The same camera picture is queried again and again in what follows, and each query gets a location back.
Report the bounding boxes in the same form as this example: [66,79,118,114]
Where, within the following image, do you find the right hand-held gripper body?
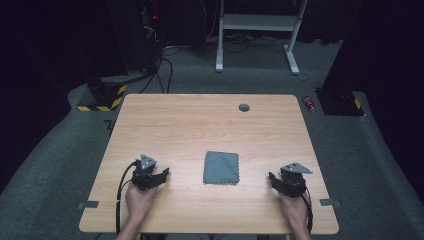
[278,162,314,199]

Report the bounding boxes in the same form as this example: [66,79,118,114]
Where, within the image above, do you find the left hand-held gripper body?
[131,153,158,192]

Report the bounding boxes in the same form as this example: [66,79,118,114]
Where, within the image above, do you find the grey cloth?
[202,150,241,186]

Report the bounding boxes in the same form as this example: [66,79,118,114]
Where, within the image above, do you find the person's left hand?
[124,183,160,222]

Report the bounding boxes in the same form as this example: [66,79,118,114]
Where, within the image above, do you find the person's right hand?
[278,193,310,225]

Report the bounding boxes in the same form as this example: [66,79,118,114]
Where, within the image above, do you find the grey tape piece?
[318,198,342,208]
[76,200,100,211]

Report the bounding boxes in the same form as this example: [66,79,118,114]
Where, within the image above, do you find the red can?
[302,95,317,114]

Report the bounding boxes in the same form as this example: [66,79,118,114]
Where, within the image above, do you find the black yellow striped base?
[76,73,129,113]

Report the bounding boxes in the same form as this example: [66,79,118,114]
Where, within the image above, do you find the black base with yellow mark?
[314,87,366,117]

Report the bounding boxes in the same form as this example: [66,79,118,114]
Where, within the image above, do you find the black cabinet with red light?
[106,0,161,76]

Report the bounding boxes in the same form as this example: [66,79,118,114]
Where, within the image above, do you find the black column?
[320,0,366,98]

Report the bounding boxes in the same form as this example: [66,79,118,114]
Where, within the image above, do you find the white metal stand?
[214,0,310,76]

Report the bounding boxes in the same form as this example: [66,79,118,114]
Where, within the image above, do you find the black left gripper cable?
[115,159,140,236]

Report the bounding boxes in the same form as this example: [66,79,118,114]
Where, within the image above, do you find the black floor cables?
[139,44,183,95]

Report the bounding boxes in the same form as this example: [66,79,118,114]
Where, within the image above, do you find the cables under white stand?
[206,31,289,55]

